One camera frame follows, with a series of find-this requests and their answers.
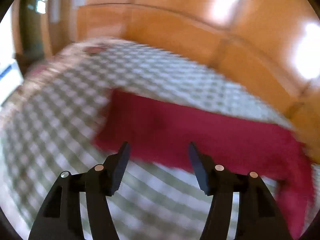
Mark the dark red sweater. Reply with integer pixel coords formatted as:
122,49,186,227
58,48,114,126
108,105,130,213
93,89,314,238

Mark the green checkered bedspread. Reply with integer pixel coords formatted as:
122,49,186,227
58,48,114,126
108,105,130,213
0,36,320,240

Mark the wooden wardrobe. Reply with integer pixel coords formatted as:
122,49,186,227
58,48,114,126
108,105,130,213
41,0,319,159

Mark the wooden door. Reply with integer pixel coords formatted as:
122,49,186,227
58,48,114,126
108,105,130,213
12,0,53,64

